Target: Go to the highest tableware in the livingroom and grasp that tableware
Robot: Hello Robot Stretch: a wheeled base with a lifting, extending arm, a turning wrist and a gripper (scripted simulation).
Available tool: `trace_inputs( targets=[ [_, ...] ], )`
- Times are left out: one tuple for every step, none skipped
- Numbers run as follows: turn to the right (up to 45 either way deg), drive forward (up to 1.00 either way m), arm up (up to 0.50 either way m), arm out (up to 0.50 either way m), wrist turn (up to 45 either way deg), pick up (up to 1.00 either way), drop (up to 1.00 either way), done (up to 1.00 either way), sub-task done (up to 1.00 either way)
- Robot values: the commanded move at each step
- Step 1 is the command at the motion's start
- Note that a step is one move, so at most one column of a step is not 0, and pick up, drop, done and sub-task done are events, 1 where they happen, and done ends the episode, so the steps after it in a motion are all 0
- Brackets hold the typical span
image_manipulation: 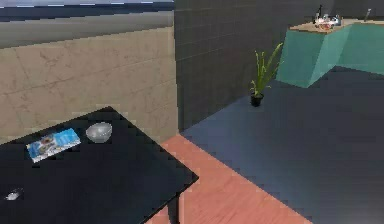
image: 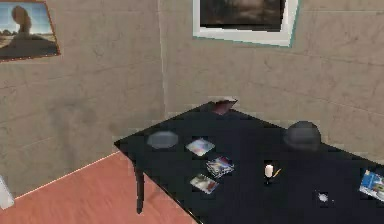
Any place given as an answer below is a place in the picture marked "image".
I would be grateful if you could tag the grey plate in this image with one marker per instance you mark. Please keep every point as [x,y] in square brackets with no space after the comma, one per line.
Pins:
[162,139]

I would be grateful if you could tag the black table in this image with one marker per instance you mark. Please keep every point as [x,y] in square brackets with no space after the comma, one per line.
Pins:
[240,146]

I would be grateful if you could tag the white candle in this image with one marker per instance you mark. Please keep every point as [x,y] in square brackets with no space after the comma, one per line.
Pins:
[268,171]

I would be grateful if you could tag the yellow pencil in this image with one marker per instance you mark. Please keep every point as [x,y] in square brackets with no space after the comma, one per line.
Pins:
[277,172]

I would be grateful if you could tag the white framed dark picture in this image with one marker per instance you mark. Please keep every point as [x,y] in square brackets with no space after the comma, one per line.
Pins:
[246,20]

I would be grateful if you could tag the dark grey bowl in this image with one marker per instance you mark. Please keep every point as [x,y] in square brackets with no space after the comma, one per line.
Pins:
[302,135]

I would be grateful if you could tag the small white object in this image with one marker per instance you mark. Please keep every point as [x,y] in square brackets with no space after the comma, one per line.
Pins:
[322,197]

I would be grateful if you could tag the brown framed landscape picture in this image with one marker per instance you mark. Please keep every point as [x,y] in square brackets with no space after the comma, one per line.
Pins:
[23,33]

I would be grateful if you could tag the blue book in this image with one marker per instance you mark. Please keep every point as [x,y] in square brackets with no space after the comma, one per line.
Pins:
[372,185]

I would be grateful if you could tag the white slab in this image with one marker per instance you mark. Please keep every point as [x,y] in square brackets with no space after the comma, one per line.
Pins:
[5,195]

